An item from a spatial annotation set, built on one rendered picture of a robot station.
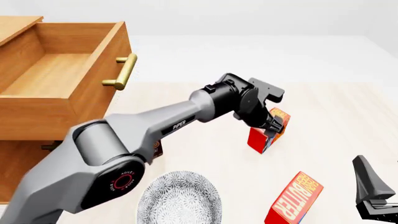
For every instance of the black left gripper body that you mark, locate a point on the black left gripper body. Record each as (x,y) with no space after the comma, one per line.
(277,124)

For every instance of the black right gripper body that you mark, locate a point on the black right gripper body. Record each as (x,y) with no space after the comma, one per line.
(381,210)

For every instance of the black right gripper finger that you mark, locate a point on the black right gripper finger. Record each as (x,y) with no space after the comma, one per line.
(371,182)

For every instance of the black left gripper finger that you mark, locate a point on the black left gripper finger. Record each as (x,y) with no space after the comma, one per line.
(269,133)

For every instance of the red butter box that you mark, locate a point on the red butter box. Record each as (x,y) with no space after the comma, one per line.
(295,203)
(258,142)

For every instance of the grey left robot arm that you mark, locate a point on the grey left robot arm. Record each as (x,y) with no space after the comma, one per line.
(124,130)

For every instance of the open wooden drawer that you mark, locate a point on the open wooden drawer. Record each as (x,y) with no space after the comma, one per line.
(53,70)

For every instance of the closed wooden drawer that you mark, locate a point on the closed wooden drawer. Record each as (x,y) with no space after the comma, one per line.
(18,170)

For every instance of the wooden cabinet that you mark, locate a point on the wooden cabinet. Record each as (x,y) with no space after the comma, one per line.
(16,28)

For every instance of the black white patterned bowl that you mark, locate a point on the black white patterned bowl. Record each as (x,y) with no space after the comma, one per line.
(180,200)

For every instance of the small dark brown box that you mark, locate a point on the small dark brown box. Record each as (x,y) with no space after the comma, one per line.
(158,149)

